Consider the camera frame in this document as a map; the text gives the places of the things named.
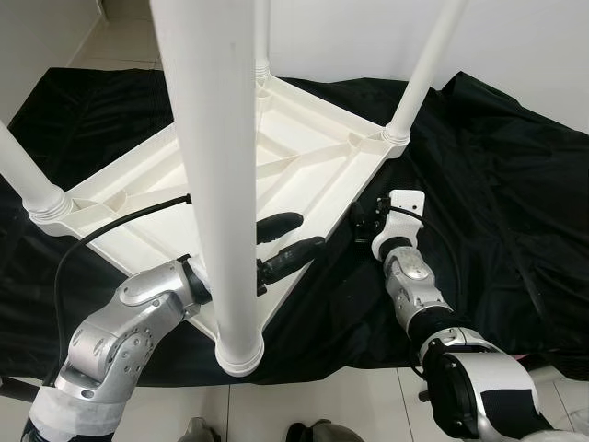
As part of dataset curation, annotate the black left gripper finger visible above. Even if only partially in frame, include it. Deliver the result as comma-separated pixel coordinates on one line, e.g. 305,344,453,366
256,212,305,245
258,237,328,285

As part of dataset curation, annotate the white plastic table top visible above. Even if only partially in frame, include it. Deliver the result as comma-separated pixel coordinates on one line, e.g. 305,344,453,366
28,69,412,378

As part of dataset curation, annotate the black cloth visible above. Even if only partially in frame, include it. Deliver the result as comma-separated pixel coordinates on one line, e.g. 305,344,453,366
0,66,589,386

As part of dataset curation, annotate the grey robot right leg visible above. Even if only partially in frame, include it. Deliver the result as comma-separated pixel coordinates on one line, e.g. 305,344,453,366
285,419,364,442

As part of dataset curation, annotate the white round lamp base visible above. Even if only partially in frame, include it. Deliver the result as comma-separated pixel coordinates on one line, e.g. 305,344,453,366
538,368,589,438

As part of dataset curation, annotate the black metal stand leg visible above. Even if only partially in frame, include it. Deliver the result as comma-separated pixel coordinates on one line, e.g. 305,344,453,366
0,378,42,402

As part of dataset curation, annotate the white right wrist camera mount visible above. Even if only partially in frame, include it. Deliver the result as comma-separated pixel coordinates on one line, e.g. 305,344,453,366
373,189,424,263

